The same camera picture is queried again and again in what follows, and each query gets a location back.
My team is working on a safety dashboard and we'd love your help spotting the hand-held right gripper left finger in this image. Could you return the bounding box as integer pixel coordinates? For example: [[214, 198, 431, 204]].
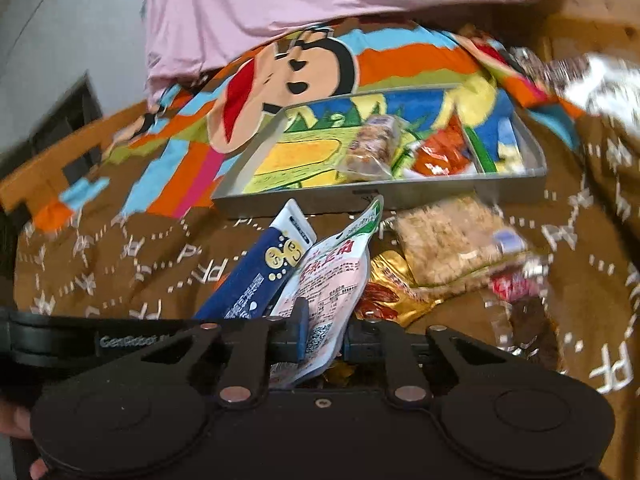
[[137, 297, 312, 408]]

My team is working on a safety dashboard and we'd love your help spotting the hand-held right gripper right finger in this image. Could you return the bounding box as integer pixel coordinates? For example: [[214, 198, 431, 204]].
[[345, 317, 506, 408]]

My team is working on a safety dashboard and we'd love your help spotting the white and pink snack packet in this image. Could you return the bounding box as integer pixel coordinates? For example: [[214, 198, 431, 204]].
[[270, 195, 385, 388]]

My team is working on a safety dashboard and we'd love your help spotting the blue snack packet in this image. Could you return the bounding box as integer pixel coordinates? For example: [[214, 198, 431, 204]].
[[192, 199, 317, 322]]

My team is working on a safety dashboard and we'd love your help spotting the gold snack packet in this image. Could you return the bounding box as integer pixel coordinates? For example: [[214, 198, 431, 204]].
[[357, 250, 446, 328]]

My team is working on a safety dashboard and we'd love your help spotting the clear rice cracker packet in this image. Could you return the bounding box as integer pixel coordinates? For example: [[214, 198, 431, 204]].
[[390, 196, 531, 288]]

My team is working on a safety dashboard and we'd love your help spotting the clear red dates packet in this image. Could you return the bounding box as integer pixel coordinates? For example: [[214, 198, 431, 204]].
[[482, 255, 566, 376]]

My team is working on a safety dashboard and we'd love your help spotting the metal tray with printed base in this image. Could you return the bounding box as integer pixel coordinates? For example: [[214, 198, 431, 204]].
[[210, 82, 548, 218]]

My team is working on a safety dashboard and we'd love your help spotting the clear nut brittle packet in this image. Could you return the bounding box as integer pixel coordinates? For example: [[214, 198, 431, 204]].
[[337, 114, 403, 181]]

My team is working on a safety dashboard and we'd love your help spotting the orange cubes snack packet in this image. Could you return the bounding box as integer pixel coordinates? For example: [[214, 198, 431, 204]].
[[402, 115, 481, 178]]

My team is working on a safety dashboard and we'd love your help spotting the person's left hand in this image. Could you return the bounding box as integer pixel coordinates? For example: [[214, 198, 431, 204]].
[[0, 400, 49, 480]]

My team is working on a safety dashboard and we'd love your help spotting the cartoon monkey printed blanket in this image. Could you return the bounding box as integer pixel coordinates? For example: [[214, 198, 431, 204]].
[[0, 17, 640, 480]]

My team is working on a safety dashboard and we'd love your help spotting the dark window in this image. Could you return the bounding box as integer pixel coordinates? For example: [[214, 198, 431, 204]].
[[0, 72, 108, 171]]

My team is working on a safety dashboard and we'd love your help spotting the white floral quilt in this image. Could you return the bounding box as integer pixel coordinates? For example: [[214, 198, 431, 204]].
[[510, 47, 640, 117]]

